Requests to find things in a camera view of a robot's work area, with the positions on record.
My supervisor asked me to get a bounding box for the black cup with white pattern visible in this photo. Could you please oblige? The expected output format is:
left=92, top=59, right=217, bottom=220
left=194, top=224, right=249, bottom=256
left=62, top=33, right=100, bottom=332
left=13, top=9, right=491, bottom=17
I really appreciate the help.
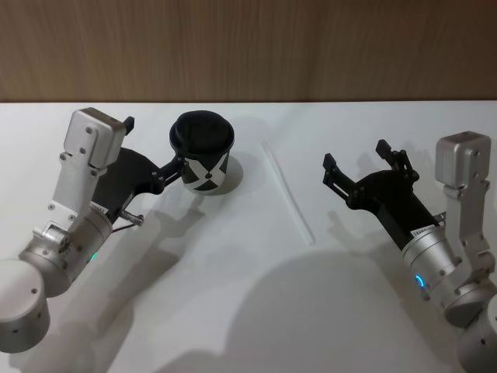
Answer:
left=169, top=110, right=236, bottom=196

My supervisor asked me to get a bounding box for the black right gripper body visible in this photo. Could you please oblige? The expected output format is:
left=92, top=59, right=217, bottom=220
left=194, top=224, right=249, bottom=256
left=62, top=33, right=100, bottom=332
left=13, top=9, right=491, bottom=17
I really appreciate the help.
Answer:
left=349, top=168, right=446, bottom=250

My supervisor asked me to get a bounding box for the thin dark gripper cable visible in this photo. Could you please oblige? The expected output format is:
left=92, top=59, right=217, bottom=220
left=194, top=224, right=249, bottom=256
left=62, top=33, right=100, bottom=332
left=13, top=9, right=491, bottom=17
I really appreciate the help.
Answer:
left=111, top=211, right=146, bottom=235

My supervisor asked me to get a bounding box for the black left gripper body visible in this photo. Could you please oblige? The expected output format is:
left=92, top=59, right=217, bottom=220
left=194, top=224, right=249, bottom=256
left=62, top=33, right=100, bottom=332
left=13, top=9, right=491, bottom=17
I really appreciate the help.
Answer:
left=91, top=147, right=164, bottom=219

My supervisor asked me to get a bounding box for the clear plastic straw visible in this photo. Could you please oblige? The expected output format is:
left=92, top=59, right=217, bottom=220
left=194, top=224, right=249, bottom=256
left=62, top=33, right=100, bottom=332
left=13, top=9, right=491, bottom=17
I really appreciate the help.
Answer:
left=261, top=140, right=317, bottom=246

